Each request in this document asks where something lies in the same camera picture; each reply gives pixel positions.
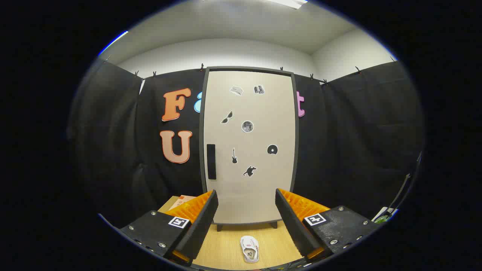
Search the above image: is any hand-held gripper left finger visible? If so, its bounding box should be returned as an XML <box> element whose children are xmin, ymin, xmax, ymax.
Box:
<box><xmin>120</xmin><ymin>189</ymin><xmax>219</xmax><ymax>267</ymax></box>

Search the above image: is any grey shoe cabinet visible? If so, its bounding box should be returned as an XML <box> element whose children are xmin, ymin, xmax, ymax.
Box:
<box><xmin>199</xmin><ymin>66</ymin><xmax>300</xmax><ymax>231</ymax></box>

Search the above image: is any black door handle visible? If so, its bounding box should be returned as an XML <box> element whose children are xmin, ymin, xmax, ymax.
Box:
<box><xmin>207</xmin><ymin>144</ymin><xmax>217</xmax><ymax>180</ymax></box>

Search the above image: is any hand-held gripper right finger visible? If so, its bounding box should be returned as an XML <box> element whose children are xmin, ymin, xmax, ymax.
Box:
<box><xmin>275</xmin><ymin>188</ymin><xmax>381</xmax><ymax>264</ymax></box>

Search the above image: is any beige book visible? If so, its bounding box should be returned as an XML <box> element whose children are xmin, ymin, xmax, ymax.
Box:
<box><xmin>169</xmin><ymin>195</ymin><xmax>197</xmax><ymax>211</ymax></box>

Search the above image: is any white side table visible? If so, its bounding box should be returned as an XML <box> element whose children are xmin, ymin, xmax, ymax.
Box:
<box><xmin>371</xmin><ymin>206</ymin><xmax>398</xmax><ymax>224</ymax></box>

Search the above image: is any black backdrop cloth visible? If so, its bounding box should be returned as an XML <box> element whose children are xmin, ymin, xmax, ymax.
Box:
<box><xmin>68</xmin><ymin>58</ymin><xmax>424</xmax><ymax>228</ymax></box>

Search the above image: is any plain white canvas shoe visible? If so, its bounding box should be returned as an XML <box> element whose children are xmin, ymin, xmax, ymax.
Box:
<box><xmin>240</xmin><ymin>236</ymin><xmax>260</xmax><ymax>263</ymax></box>

